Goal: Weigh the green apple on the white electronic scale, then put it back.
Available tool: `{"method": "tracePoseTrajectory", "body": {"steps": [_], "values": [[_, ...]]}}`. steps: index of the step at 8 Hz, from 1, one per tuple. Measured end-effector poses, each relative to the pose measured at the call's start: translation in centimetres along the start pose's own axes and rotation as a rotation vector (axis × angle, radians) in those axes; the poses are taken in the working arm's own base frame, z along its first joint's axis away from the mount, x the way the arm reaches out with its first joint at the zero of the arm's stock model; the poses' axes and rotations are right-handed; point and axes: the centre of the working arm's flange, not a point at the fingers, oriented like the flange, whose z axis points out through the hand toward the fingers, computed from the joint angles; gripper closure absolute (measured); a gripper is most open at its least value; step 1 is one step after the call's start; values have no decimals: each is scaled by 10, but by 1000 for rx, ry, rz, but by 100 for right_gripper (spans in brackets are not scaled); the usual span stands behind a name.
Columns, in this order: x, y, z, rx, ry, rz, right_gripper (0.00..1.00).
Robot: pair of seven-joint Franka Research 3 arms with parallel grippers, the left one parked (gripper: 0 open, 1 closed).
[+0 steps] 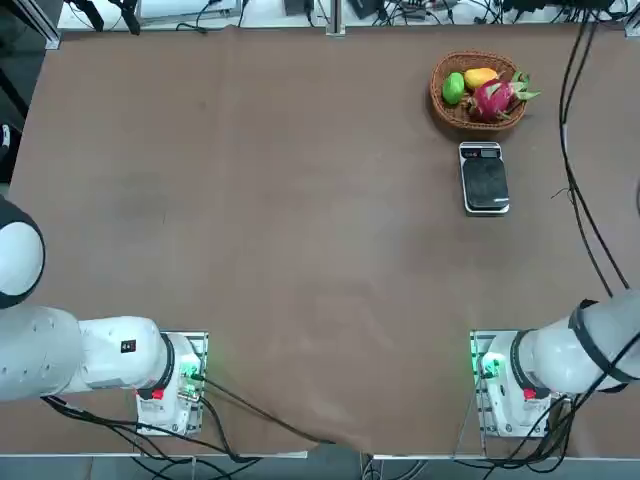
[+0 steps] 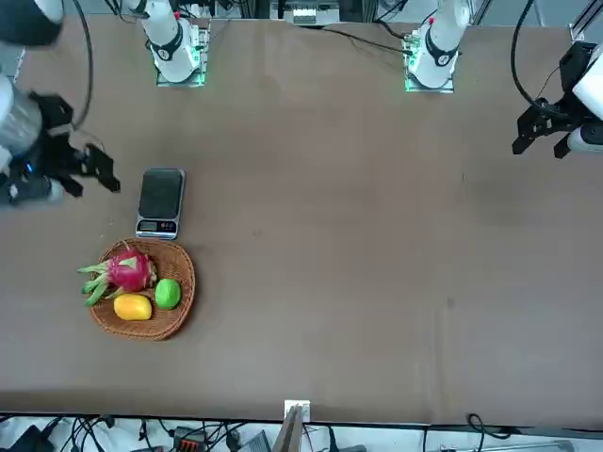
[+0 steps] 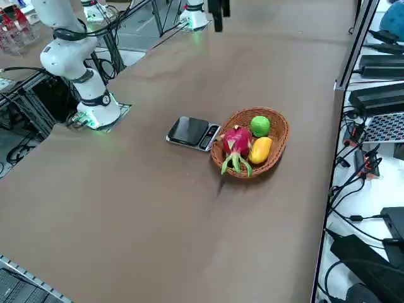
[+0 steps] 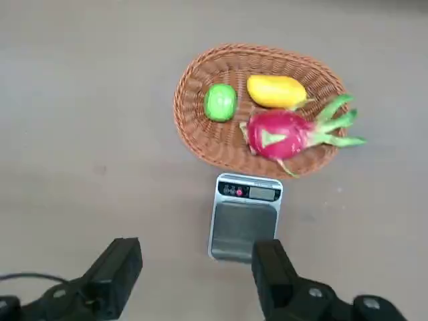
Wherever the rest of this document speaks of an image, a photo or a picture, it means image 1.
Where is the white electronic scale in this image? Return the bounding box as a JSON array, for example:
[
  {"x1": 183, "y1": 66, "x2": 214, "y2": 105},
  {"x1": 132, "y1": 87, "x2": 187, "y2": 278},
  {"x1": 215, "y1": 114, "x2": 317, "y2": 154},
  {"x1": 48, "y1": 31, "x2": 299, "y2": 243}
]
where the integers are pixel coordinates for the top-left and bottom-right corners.
[{"x1": 458, "y1": 141, "x2": 512, "y2": 217}]

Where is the brown wicker basket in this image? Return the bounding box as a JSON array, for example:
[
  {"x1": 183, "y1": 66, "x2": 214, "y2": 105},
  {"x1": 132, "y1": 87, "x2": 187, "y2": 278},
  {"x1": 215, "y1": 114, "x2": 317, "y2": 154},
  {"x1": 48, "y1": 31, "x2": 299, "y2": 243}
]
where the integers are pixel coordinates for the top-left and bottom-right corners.
[{"x1": 428, "y1": 50, "x2": 529, "y2": 131}]

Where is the pink dragon fruit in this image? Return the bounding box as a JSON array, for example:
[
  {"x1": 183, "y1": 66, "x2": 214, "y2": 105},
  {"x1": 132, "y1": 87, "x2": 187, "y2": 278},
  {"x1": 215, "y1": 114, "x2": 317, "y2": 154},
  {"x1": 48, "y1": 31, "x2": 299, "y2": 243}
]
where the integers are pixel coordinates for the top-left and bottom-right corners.
[{"x1": 467, "y1": 71, "x2": 543, "y2": 122}]

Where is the yellow mango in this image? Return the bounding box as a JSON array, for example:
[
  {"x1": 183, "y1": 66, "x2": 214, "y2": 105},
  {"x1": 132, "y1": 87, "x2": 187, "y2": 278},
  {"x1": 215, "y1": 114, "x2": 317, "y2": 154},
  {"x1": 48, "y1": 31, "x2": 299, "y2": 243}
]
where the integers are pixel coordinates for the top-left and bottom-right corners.
[{"x1": 463, "y1": 67, "x2": 500, "y2": 91}]

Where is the black flat device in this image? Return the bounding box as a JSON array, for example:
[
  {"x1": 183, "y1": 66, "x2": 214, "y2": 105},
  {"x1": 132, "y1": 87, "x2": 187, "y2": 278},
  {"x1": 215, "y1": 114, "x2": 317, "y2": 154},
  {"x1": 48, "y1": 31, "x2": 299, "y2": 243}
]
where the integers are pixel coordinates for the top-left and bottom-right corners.
[{"x1": 348, "y1": 0, "x2": 384, "y2": 20}]

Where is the black tripod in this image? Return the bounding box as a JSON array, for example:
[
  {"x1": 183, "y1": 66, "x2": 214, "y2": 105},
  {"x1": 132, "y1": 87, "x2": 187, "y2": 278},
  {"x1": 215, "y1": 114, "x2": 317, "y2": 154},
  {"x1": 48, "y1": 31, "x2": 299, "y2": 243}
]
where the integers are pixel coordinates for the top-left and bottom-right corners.
[{"x1": 64, "y1": 0, "x2": 141, "y2": 36}]

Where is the black cable across table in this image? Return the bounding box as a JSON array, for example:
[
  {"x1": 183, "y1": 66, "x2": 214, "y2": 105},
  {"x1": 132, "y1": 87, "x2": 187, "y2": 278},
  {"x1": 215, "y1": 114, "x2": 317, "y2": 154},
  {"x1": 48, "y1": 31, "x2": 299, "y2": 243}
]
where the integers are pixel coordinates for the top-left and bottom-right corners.
[{"x1": 198, "y1": 375, "x2": 337, "y2": 447}]

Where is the aluminium camera post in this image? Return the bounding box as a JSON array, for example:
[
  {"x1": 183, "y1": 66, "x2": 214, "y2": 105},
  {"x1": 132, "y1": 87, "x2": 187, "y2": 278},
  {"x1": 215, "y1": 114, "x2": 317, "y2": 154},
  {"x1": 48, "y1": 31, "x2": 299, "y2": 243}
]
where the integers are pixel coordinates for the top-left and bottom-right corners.
[{"x1": 325, "y1": 0, "x2": 347, "y2": 37}]

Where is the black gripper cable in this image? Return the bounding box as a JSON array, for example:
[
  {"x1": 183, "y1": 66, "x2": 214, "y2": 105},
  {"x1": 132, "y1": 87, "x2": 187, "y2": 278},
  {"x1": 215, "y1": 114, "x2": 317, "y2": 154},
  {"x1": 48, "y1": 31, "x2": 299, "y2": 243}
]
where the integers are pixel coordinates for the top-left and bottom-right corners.
[{"x1": 557, "y1": 19, "x2": 631, "y2": 297}]

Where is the black base cable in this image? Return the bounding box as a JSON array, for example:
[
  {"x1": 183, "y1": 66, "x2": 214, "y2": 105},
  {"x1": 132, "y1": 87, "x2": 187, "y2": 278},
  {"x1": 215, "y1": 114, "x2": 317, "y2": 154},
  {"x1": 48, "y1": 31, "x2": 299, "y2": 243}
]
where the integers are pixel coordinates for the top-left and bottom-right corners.
[{"x1": 39, "y1": 394, "x2": 251, "y2": 464}]

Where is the aluminium frame rail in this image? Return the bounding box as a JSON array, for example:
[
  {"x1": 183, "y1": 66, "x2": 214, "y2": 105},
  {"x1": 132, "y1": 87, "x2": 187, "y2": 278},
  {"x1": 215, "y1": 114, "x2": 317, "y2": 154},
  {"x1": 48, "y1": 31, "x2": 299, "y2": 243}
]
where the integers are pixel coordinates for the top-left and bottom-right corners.
[{"x1": 0, "y1": 0, "x2": 61, "y2": 50}]

